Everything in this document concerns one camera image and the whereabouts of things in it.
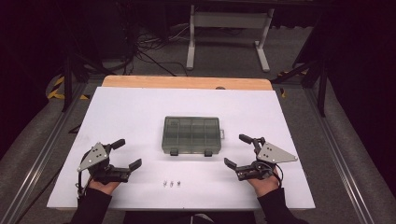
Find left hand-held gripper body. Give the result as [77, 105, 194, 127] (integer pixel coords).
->
[77, 142, 131, 185]

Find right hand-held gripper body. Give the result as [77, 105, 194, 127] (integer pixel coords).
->
[235, 136, 299, 182]

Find aluminium floor rail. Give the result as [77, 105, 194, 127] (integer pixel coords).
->
[0, 82, 88, 224]
[303, 87, 375, 224]

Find black floor cables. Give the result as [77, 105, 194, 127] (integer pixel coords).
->
[124, 24, 191, 77]

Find black metal stand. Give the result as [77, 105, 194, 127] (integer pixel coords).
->
[270, 55, 328, 118]

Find right hand-held gripper cable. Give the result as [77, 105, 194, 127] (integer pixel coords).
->
[274, 162, 284, 189]

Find left hand-held gripper cable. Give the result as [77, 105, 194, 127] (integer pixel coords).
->
[75, 169, 87, 199]

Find clear plastic compartment box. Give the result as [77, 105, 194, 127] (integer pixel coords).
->
[161, 116, 225, 158]

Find person's left hand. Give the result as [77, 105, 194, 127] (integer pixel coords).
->
[88, 178, 121, 196]

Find white metal stand frame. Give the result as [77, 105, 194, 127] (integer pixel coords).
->
[185, 4, 276, 73]

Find white board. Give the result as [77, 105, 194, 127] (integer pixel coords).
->
[46, 86, 316, 210]

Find person's right hand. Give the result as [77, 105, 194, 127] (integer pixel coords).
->
[247, 169, 280, 198]

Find hand-held gripper cable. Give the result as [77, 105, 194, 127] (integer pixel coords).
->
[274, 162, 284, 189]
[75, 169, 87, 199]

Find yellow black floor tape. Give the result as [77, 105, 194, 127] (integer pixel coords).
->
[46, 76, 92, 101]

